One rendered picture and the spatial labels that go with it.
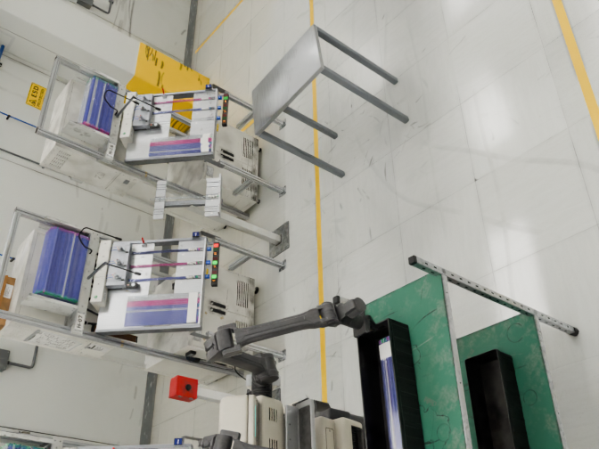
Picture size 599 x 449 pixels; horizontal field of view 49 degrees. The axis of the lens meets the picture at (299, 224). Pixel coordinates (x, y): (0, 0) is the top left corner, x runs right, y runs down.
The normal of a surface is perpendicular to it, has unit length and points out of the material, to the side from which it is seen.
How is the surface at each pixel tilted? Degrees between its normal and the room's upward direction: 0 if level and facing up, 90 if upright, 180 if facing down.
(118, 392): 90
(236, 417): 42
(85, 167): 90
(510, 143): 0
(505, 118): 0
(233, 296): 90
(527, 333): 0
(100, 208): 90
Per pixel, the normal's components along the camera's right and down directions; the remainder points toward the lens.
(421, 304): -0.77, -0.33
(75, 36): 0.63, -0.42
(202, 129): -0.11, -0.53
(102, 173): 0.01, 0.84
